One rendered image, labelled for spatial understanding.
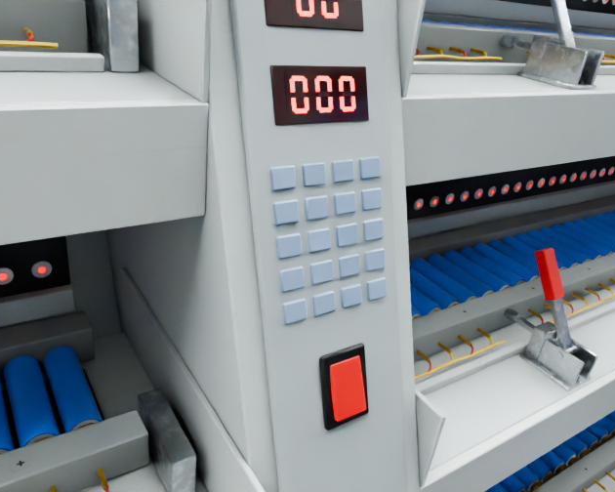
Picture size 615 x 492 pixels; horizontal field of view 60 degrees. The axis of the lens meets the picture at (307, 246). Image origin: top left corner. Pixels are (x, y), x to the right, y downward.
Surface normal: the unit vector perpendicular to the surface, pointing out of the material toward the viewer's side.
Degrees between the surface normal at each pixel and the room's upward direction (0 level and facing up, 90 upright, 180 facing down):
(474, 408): 20
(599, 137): 110
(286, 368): 90
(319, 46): 90
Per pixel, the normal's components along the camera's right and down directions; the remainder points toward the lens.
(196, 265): -0.83, 0.17
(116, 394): 0.11, -0.88
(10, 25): 0.55, 0.44
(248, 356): 0.55, 0.11
